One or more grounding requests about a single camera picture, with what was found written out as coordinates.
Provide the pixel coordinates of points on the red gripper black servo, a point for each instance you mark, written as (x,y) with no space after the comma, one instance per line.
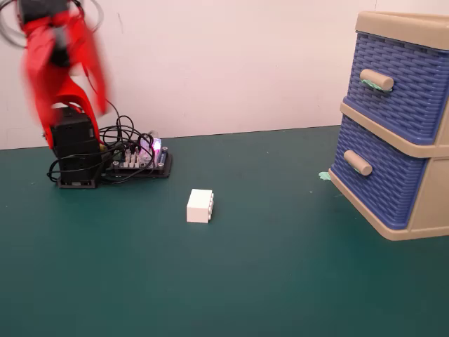
(60,45)

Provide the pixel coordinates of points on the white building block cube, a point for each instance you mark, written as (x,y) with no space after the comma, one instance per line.
(198,207)

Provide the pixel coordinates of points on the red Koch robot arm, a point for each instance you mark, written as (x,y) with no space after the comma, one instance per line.
(73,140)

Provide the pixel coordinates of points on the black controller circuit board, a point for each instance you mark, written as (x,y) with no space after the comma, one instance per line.
(140,163)

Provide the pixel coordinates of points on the dark green table mat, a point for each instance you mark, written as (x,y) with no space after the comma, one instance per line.
(224,263)

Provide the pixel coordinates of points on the green tape scrap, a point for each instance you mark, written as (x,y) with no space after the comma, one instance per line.
(324,176)

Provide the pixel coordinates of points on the small green tape strip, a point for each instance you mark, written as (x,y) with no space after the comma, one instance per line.
(356,168)

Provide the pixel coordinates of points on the beige plastic drawer cabinet frame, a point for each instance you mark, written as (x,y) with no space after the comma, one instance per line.
(431,196)

